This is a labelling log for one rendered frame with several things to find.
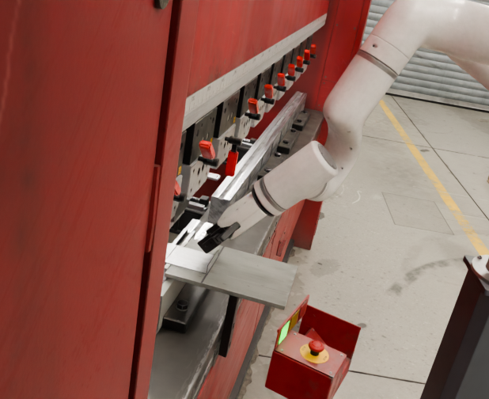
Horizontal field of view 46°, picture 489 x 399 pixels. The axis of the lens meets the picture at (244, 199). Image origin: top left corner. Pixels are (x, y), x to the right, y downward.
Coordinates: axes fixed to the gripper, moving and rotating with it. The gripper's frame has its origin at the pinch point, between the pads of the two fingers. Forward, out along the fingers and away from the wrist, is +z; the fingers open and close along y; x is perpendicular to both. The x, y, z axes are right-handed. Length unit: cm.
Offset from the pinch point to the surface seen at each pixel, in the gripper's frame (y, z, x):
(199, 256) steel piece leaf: -1.6, 6.4, 2.2
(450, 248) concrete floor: -274, 12, 152
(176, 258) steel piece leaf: 1.7, 9.1, -1.1
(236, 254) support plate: -7.4, 1.9, 7.9
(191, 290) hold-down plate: -2.2, 14.3, 7.9
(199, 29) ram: 14.0, -31.5, -32.5
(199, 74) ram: 10.4, -25.3, -27.3
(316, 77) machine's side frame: -216, 2, -1
